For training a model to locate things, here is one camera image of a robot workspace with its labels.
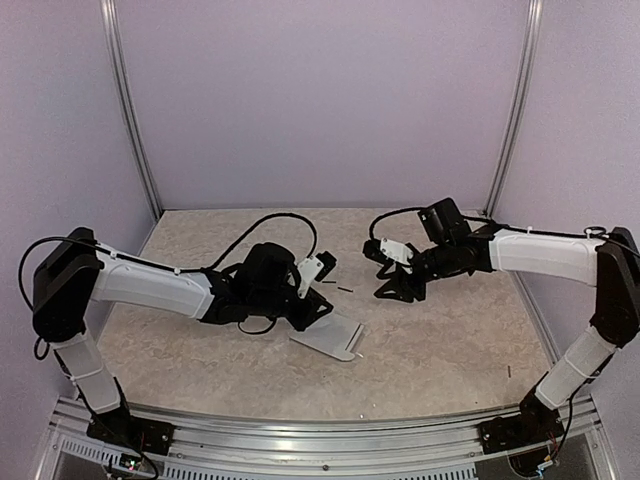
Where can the right aluminium frame post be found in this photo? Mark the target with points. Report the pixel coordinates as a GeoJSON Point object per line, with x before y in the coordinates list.
{"type": "Point", "coordinates": [517, 108]}

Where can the left aluminium frame post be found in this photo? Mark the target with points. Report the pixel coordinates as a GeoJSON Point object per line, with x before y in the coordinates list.
{"type": "Point", "coordinates": [110, 21]}

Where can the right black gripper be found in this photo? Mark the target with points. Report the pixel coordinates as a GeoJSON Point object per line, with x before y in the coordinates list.
{"type": "Point", "coordinates": [408, 290]}

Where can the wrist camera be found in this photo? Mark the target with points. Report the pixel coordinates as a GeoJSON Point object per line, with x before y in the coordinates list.
{"type": "Point", "coordinates": [385, 250]}
{"type": "Point", "coordinates": [313, 268]}

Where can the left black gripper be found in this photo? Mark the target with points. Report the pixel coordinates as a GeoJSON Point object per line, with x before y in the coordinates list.
{"type": "Point", "coordinates": [307, 317]}

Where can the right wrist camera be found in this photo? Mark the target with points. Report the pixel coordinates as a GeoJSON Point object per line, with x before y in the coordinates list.
{"type": "Point", "coordinates": [385, 250]}

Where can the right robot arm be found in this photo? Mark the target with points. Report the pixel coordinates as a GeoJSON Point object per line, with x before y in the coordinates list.
{"type": "Point", "coordinates": [605, 260]}

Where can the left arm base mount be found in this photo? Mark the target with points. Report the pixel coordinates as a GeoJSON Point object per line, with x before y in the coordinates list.
{"type": "Point", "coordinates": [135, 433]}

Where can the front aluminium rail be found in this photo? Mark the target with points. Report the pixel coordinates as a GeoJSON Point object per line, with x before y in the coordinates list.
{"type": "Point", "coordinates": [212, 446]}

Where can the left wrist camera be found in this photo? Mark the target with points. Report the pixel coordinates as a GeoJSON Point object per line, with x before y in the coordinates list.
{"type": "Point", "coordinates": [313, 268]}

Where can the white paper box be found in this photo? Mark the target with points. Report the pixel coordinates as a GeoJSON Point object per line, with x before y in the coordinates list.
{"type": "Point", "coordinates": [333, 335]}

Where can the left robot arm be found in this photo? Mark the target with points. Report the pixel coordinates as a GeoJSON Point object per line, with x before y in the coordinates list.
{"type": "Point", "coordinates": [268, 283]}

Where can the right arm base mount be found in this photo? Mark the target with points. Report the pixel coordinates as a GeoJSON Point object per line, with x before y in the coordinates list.
{"type": "Point", "coordinates": [507, 433]}

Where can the aluminium frame post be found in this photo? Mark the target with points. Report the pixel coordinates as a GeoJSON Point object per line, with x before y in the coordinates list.
{"type": "Point", "coordinates": [517, 108]}
{"type": "Point", "coordinates": [110, 21]}

